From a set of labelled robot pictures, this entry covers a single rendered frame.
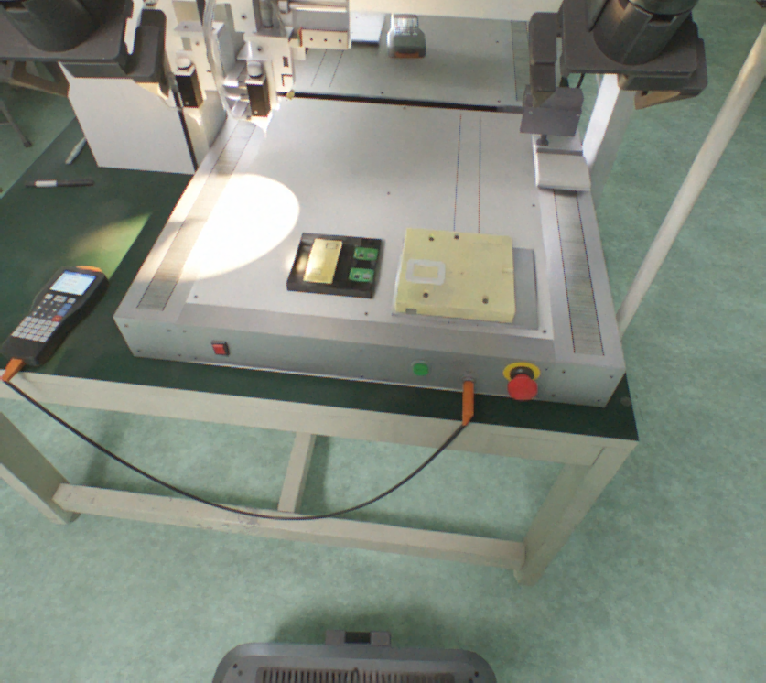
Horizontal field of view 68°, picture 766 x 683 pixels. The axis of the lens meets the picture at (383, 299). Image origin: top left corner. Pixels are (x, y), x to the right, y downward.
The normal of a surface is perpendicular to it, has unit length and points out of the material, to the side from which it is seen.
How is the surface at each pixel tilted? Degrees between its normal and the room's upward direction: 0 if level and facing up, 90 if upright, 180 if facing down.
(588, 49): 30
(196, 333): 90
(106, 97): 90
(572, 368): 90
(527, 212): 0
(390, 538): 0
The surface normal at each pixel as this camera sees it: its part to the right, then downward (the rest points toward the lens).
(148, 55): 0.00, -0.21
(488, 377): -0.12, 0.74
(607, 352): 0.01, -0.66
